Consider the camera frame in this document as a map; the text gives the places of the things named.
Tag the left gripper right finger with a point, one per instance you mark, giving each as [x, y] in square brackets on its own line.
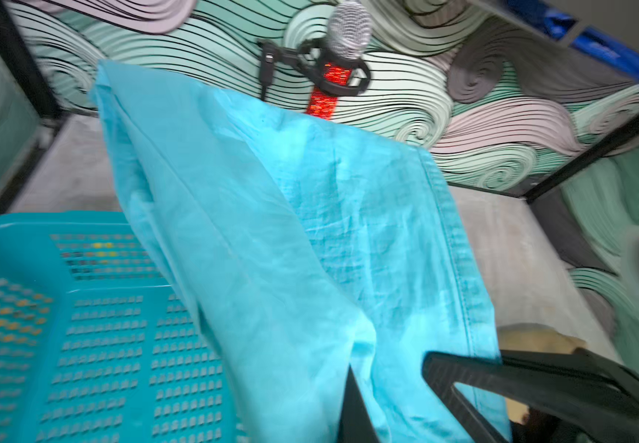
[575, 393]

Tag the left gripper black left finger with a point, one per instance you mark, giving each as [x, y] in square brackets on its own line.
[355, 425]

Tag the beige pants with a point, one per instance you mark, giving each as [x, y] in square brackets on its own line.
[540, 354]

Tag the teal pants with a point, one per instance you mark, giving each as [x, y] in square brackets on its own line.
[305, 252]

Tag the teal plastic basket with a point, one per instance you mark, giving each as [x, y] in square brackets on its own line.
[95, 346]

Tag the red microphone on tripod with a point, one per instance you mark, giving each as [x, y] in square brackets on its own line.
[334, 63]

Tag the blue snack package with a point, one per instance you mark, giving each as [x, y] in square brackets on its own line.
[556, 24]

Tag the black wall shelf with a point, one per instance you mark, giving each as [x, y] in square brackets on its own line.
[617, 19]

